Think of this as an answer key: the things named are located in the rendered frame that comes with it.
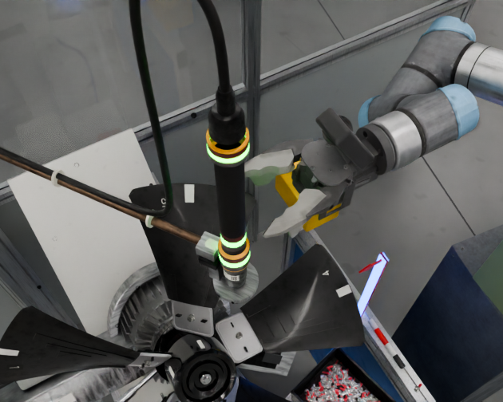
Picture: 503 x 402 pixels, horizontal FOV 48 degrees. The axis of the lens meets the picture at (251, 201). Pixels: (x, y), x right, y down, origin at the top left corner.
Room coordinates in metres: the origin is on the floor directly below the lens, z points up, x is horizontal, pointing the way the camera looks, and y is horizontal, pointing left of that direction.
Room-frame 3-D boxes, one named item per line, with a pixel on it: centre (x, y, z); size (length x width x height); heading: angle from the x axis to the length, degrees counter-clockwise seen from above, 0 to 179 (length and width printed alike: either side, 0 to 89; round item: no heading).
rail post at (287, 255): (0.82, -0.13, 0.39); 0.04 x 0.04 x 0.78; 29
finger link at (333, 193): (0.39, -0.09, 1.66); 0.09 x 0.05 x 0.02; 141
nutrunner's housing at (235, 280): (0.35, 0.02, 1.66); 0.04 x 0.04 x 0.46
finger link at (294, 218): (0.36, -0.05, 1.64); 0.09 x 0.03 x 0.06; 141
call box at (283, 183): (0.79, -0.14, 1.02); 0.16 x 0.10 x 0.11; 29
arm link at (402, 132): (0.48, -0.19, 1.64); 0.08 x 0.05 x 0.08; 29
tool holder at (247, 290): (0.36, 0.03, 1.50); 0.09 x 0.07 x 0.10; 64
